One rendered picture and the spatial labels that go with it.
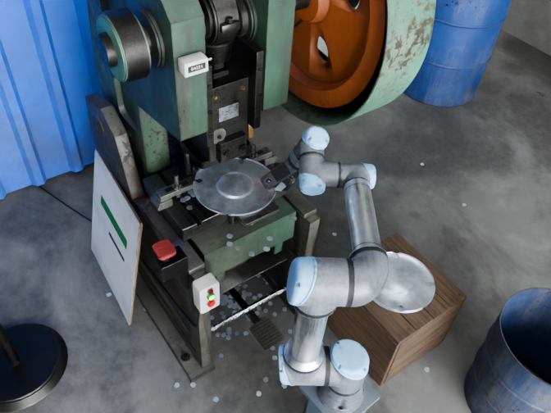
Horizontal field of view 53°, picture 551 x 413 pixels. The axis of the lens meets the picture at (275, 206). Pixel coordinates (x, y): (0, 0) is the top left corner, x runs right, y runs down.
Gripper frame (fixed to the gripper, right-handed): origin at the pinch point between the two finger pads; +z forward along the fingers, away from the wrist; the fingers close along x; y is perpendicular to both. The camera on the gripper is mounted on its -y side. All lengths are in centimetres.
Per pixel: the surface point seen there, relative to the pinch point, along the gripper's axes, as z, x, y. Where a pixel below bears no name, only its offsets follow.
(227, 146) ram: -10.2, 16.9, -12.1
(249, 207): 0.4, -2.2, -12.0
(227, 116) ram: -17.3, 23.3, -10.2
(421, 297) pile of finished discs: 20, -61, 39
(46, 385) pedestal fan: 79, -12, -90
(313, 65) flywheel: -20.7, 27.5, 27.0
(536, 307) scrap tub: 7, -87, 73
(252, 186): 3.3, 4.6, -5.3
